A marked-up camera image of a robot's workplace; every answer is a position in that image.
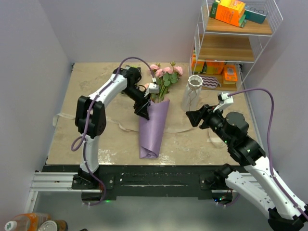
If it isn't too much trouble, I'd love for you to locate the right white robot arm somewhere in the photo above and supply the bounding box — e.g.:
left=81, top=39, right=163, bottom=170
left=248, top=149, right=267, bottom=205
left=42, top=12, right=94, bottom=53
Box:
left=186, top=104, right=308, bottom=231

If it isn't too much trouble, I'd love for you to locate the beige ribbon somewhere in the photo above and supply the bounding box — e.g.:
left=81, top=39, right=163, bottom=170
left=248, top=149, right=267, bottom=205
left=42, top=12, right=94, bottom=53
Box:
left=52, top=113, right=226, bottom=148

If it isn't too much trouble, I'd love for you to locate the orange packet bottom right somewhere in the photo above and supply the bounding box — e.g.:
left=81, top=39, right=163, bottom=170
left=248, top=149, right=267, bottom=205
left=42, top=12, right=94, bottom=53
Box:
left=223, top=64, right=238, bottom=85

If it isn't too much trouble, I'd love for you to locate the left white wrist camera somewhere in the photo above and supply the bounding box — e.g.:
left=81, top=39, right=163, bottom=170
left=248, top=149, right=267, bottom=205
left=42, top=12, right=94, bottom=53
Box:
left=145, top=83, right=159, bottom=97

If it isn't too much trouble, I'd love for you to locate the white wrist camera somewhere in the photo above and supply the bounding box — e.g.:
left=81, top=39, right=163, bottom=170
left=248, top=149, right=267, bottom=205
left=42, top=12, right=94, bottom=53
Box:
left=213, top=92, right=234, bottom=112
left=145, top=83, right=159, bottom=97

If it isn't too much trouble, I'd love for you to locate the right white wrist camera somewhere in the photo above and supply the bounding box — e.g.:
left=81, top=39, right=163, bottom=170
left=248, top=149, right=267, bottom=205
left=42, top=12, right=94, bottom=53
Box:
left=213, top=92, right=234, bottom=112

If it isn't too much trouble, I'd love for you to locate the purple wrapping paper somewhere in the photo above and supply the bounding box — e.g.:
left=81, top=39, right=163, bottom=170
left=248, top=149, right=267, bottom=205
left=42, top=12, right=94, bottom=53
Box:
left=139, top=99, right=169, bottom=158

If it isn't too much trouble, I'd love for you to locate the orange green box top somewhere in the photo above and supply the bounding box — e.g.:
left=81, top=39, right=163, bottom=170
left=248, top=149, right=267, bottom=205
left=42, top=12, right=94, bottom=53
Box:
left=209, top=0, right=246, bottom=28

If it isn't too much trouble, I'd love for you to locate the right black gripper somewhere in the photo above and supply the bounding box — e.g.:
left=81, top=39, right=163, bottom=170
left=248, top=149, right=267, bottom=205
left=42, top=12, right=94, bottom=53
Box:
left=185, top=103, right=233, bottom=145

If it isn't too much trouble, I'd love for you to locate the black green product box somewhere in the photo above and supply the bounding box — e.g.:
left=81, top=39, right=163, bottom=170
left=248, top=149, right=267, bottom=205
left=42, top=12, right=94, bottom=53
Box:
left=125, top=65, right=141, bottom=72

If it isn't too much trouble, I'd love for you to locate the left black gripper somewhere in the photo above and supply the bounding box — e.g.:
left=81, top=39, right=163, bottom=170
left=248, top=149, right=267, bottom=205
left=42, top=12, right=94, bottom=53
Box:
left=122, top=86, right=152, bottom=120

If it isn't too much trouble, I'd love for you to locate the tin can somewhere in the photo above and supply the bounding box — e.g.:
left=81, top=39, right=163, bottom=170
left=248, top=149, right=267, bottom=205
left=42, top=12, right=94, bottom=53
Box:
left=38, top=220, right=68, bottom=231

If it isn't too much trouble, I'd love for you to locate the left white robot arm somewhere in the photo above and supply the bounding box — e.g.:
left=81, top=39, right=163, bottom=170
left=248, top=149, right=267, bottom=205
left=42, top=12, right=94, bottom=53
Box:
left=71, top=65, right=150, bottom=189

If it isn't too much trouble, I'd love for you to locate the orange box bottom left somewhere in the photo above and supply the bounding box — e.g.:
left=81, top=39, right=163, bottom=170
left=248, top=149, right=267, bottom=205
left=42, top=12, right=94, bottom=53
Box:
left=191, top=50, right=206, bottom=74

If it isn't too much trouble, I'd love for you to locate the purple wavy eye mask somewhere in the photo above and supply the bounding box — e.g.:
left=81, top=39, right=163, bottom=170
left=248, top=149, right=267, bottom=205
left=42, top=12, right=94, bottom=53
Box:
left=200, top=76, right=221, bottom=89

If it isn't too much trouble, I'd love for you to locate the orange box bottom middle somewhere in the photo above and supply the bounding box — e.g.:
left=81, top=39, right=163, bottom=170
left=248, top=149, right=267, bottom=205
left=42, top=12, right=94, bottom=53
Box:
left=205, top=61, right=225, bottom=75

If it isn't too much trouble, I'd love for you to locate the pink rose bouquet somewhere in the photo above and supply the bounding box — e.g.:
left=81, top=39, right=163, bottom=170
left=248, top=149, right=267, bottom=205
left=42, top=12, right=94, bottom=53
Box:
left=150, top=62, right=183, bottom=103

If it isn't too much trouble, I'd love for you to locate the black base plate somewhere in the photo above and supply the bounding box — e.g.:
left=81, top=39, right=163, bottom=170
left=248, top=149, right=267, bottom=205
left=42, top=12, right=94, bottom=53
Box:
left=42, top=165, right=227, bottom=202

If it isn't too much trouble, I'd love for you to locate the white ribbed ceramic vase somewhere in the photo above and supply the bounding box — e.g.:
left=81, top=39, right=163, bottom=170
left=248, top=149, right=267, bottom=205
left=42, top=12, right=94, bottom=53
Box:
left=181, top=75, right=203, bottom=112

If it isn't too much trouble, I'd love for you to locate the orange juice bottle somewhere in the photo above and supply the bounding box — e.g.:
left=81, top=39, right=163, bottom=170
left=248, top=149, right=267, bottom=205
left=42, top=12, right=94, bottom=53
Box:
left=4, top=213, right=51, bottom=231

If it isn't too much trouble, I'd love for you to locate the teal box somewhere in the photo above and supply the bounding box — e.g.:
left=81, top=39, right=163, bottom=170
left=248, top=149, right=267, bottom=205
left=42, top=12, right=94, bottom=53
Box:
left=244, top=6, right=268, bottom=24

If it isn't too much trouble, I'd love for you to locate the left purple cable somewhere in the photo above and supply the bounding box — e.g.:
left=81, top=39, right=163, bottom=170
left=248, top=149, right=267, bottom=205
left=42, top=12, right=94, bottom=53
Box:
left=70, top=56, right=157, bottom=206

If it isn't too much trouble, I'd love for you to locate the aluminium rail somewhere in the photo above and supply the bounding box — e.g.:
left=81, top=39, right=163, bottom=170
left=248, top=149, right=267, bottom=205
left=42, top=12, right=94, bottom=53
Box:
left=23, top=172, right=99, bottom=213

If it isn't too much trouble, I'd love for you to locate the white wire wooden shelf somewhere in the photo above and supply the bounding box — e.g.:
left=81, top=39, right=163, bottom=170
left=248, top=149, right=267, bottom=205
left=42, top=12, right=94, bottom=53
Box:
left=189, top=0, right=283, bottom=91

